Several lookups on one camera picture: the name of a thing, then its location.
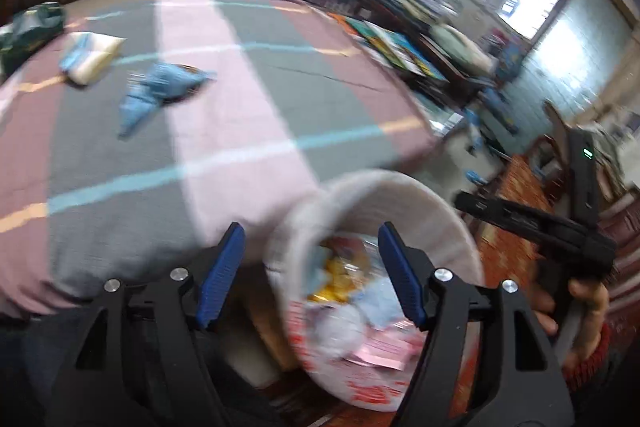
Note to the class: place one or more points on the person's right forearm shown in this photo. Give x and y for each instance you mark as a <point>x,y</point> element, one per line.
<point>595,362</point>

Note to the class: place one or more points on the pink wrapper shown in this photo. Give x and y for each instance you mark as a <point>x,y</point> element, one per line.
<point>375,352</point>

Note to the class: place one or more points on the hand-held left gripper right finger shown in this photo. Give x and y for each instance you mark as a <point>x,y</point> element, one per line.
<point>402,277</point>

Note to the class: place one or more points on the white plastic bag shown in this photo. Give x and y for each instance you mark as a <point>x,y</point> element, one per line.
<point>337,329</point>

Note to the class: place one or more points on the yellow snack bag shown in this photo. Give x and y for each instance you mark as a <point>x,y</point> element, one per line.
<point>340,277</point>

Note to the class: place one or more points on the green tissue pack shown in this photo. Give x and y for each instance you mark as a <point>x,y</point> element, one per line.
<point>30,37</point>

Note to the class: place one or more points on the checked tablecloth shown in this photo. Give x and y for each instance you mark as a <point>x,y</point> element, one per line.
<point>225,107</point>

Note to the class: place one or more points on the blue face mask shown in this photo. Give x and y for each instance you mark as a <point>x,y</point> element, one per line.
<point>382,304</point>

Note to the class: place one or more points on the grey green pillow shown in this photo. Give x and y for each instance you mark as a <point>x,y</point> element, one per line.
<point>462,47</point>

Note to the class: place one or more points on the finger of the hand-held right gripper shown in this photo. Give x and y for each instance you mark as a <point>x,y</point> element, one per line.
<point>500,209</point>

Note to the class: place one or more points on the crumpled blue cloth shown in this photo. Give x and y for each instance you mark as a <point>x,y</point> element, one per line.
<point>160,92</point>

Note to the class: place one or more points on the white bag-lined trash bin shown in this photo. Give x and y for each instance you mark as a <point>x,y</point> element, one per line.
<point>440,217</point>

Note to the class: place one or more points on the cream and blue packet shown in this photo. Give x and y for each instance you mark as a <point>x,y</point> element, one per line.
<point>95,57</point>

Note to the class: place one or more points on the person's right hand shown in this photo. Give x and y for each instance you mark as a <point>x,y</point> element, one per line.
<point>592,312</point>

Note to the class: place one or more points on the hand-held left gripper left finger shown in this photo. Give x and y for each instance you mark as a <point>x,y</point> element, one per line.
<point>220,279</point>

